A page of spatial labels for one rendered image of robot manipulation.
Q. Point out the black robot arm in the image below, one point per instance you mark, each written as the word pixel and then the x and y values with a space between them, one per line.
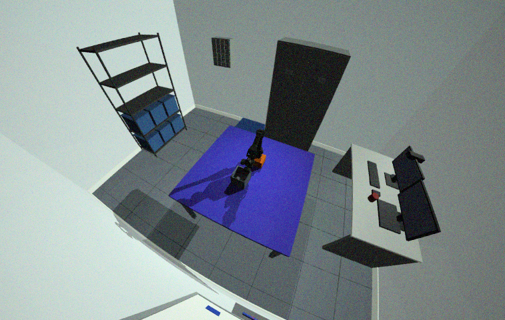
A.
pixel 256 149

